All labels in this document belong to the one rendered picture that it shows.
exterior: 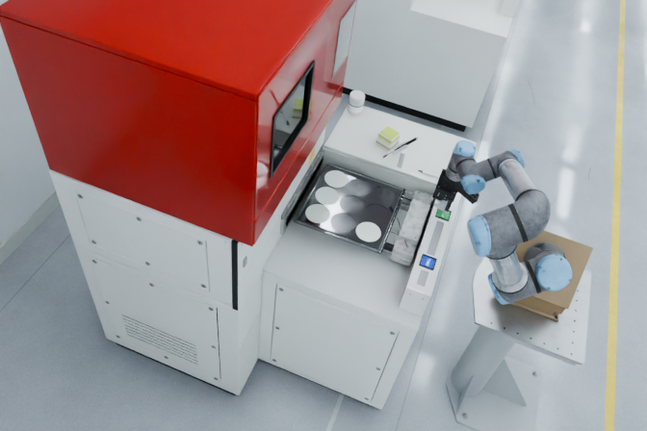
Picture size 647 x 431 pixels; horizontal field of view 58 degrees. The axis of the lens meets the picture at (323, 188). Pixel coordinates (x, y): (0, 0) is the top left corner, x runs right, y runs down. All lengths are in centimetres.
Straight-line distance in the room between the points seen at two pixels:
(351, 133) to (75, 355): 168
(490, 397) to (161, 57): 229
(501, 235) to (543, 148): 280
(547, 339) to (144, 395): 178
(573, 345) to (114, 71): 183
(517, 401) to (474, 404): 22
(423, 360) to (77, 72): 216
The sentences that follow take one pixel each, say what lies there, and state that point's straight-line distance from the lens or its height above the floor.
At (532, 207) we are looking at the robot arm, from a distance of 172.
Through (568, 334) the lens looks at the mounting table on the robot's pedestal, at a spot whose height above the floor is 82.
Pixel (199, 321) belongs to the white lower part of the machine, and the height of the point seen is 62.
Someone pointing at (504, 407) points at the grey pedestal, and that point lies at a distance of 311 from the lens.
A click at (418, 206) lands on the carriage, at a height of 88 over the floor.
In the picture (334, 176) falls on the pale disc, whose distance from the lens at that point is 249.
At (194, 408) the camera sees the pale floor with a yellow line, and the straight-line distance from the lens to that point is 290.
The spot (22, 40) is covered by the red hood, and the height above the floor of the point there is 174.
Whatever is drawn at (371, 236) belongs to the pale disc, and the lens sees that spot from 231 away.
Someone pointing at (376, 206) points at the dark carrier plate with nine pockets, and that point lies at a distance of 241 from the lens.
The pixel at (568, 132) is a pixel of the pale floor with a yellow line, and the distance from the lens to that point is 472.
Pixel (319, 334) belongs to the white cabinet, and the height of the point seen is 52.
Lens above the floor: 268
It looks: 47 degrees down
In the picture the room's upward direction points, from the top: 9 degrees clockwise
